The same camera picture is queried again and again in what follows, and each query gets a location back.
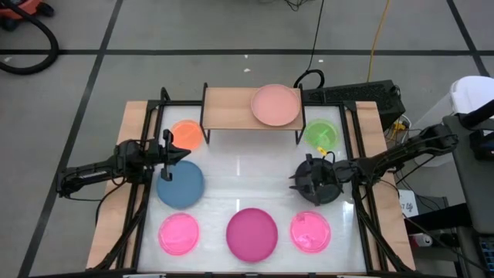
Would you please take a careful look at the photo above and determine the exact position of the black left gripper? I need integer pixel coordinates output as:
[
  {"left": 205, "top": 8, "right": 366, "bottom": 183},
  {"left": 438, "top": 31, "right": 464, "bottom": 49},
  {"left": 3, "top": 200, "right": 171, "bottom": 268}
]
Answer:
[{"left": 144, "top": 129, "right": 191, "bottom": 182}]

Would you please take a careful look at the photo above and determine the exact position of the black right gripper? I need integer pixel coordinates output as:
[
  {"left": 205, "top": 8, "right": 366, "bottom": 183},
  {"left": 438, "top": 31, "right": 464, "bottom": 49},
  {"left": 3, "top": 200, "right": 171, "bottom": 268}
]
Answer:
[{"left": 289, "top": 153, "right": 345, "bottom": 207}]

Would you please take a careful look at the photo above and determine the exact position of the blue plate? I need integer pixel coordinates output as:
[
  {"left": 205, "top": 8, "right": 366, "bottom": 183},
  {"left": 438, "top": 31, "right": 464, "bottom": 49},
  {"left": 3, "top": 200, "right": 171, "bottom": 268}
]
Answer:
[{"left": 156, "top": 160, "right": 205, "bottom": 210}]

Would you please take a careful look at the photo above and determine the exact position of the translucent pink plate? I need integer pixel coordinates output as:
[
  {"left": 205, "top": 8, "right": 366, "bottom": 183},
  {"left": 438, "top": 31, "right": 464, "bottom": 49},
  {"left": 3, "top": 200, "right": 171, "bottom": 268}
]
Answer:
[
  {"left": 157, "top": 212, "right": 201, "bottom": 256},
  {"left": 289, "top": 210, "right": 332, "bottom": 254}
]

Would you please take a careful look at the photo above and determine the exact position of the large magenta plate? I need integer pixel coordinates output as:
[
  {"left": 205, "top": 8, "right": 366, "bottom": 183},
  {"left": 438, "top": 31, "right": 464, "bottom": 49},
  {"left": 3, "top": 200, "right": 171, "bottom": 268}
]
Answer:
[{"left": 225, "top": 207, "right": 279, "bottom": 264}]

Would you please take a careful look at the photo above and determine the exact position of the wooden shelf with black legs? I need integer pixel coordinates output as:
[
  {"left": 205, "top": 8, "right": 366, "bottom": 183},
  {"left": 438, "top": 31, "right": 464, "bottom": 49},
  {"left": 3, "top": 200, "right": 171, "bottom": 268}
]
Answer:
[{"left": 200, "top": 82, "right": 306, "bottom": 146}]

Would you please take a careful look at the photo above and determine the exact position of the dark grey plate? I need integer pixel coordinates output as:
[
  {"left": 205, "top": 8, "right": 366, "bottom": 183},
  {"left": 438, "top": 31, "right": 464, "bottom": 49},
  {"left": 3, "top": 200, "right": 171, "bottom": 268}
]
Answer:
[{"left": 295, "top": 158, "right": 344, "bottom": 206}]

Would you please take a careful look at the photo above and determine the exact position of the translucent orange plate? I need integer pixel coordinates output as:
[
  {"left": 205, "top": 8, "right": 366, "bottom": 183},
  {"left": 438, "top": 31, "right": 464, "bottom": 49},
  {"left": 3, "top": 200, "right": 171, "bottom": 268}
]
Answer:
[{"left": 169, "top": 119, "right": 205, "bottom": 151}]

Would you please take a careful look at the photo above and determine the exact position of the translucent green plate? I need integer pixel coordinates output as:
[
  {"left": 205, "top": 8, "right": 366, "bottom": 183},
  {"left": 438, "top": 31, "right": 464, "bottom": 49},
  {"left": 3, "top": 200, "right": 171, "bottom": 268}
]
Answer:
[{"left": 303, "top": 118, "right": 340, "bottom": 152}]

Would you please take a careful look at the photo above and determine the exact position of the salmon pink plate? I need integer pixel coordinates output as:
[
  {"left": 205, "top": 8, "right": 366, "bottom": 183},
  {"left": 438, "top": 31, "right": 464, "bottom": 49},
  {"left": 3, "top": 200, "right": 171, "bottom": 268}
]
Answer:
[{"left": 250, "top": 83, "right": 301, "bottom": 127}]

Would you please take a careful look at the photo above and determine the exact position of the black computer case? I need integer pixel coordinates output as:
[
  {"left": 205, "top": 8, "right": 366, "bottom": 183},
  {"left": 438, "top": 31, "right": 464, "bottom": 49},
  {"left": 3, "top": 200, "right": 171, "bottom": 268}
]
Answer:
[{"left": 303, "top": 80, "right": 407, "bottom": 132}]

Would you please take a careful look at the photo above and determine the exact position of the white printed card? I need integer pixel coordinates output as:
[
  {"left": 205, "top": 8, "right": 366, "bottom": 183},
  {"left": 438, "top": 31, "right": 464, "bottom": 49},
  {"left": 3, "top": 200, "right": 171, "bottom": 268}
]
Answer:
[{"left": 397, "top": 188, "right": 420, "bottom": 219}]

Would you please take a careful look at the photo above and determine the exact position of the black equipment cart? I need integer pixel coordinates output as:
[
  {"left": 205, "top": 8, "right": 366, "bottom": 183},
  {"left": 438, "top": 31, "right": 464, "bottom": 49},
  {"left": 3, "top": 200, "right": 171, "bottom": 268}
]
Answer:
[{"left": 404, "top": 196, "right": 483, "bottom": 278}]

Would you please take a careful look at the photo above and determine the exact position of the translucent bin with white lid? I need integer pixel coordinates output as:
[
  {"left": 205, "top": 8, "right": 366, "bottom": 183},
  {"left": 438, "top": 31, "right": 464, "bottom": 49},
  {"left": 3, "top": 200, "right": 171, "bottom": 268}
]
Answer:
[{"left": 412, "top": 75, "right": 494, "bottom": 167}]

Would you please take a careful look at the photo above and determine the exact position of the orange vacuum cleaner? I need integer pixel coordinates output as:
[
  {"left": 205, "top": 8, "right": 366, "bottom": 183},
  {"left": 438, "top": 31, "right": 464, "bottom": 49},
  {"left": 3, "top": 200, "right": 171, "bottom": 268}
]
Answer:
[{"left": 0, "top": 0, "right": 55, "bottom": 32}]

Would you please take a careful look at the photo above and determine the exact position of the thin black cable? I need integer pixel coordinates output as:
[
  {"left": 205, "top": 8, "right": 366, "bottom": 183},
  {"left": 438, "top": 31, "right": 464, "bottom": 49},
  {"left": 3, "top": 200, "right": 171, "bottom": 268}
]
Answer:
[{"left": 293, "top": 0, "right": 326, "bottom": 90}]

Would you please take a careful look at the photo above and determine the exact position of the yellow cable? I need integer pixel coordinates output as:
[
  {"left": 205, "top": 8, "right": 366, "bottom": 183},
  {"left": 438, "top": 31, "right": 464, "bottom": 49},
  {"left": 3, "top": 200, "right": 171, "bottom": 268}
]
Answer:
[{"left": 366, "top": 0, "right": 393, "bottom": 83}]

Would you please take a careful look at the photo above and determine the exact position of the black vacuum hose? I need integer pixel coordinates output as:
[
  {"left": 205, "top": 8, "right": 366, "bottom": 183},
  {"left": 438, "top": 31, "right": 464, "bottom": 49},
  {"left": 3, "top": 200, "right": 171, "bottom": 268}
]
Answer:
[{"left": 0, "top": 3, "right": 60, "bottom": 76}]

